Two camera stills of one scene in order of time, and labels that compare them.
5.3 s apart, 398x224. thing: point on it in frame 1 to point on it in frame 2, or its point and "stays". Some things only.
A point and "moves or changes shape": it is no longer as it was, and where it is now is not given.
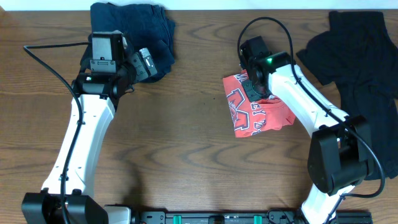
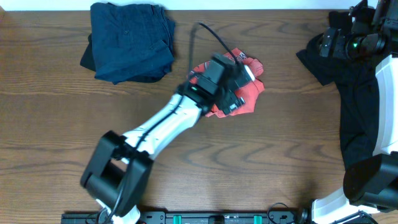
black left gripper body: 138,67 to 226,101
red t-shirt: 249,118 moves or changes shape
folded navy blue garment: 143,26 stays
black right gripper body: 253,93 to 340,51
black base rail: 339,216 stays
